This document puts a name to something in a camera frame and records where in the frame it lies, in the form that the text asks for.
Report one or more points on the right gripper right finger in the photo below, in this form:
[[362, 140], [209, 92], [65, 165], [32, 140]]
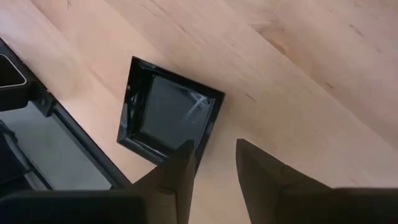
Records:
[[264, 186]]

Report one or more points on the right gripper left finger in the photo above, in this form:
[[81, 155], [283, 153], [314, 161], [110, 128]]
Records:
[[174, 186]]

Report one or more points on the black small square mini plate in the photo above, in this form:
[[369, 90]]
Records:
[[174, 109]]

